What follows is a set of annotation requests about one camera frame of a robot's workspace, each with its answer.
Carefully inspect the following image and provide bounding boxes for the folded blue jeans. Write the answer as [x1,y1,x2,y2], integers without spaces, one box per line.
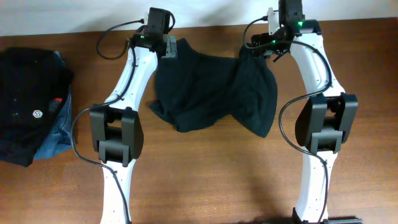
[29,49,73,159]

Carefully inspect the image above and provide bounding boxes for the black folded garment with logo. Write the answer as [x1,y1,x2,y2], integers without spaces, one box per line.
[0,47,75,167]

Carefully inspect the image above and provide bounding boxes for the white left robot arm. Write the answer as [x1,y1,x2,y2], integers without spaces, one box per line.
[90,7,177,224]

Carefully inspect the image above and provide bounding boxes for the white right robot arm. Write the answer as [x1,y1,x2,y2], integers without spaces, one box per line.
[248,0,362,223]

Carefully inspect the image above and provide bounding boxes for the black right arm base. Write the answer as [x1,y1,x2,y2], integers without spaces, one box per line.
[292,208,364,224]

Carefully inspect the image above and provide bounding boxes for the dark green t-shirt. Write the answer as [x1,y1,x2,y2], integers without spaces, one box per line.
[149,39,277,138]

